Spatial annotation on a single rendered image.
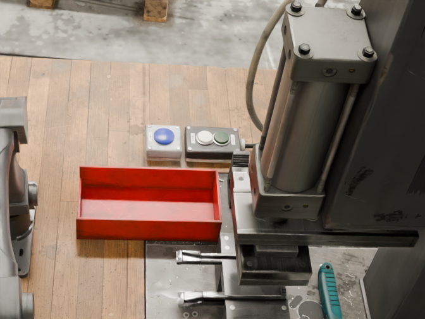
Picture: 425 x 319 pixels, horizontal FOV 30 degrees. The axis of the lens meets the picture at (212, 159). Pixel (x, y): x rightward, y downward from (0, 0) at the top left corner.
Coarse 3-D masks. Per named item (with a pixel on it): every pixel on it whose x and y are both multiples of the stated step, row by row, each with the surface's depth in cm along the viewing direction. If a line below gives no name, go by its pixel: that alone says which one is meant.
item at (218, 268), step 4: (216, 252) 136; (220, 252) 131; (216, 268) 135; (220, 268) 131; (216, 272) 135; (220, 272) 130; (216, 276) 135; (220, 276) 131; (216, 280) 135; (220, 280) 132; (216, 284) 135; (220, 284) 132; (216, 288) 134; (220, 288) 133; (224, 304) 125; (224, 308) 125; (224, 312) 125; (224, 316) 125
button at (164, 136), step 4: (160, 128) 153; (164, 128) 153; (156, 132) 152; (160, 132) 152; (164, 132) 152; (168, 132) 152; (172, 132) 152; (156, 136) 151; (160, 136) 151; (164, 136) 151; (168, 136) 151; (172, 136) 152; (156, 140) 151; (160, 140) 151; (164, 140) 151; (168, 140) 151; (172, 140) 151; (164, 144) 151
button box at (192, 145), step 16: (192, 128) 155; (208, 128) 155; (224, 128) 156; (192, 144) 152; (208, 144) 152; (224, 144) 152; (240, 144) 154; (192, 160) 153; (208, 160) 153; (224, 160) 153
